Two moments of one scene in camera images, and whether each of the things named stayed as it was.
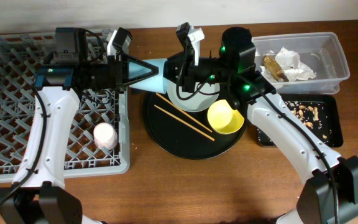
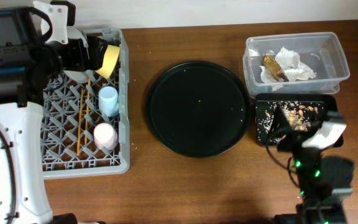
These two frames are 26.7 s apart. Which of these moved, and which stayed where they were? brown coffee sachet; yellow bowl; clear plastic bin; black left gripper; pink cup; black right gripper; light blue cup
Moved: light blue cup; yellow bowl; black right gripper; black left gripper
Stayed: clear plastic bin; pink cup; brown coffee sachet
